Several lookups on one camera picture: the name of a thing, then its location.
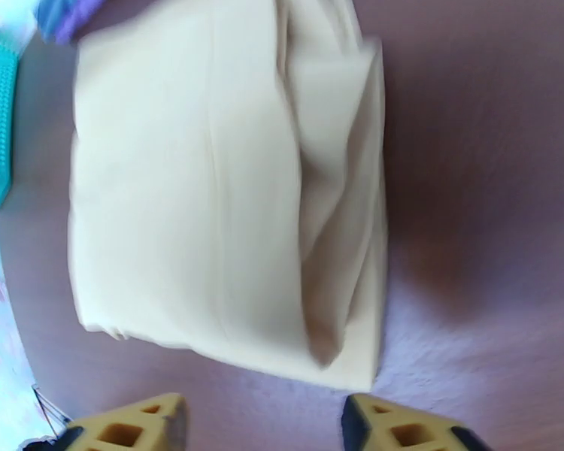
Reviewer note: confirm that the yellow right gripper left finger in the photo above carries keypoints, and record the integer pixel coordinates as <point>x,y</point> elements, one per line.
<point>169,417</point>

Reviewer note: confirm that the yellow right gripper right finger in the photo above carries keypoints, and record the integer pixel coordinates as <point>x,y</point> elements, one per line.
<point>373,424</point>

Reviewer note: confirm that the beige garment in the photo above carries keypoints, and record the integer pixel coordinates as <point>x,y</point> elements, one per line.
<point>169,182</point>

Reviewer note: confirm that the purple shirt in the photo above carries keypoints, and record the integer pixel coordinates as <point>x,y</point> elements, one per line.
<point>82,20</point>

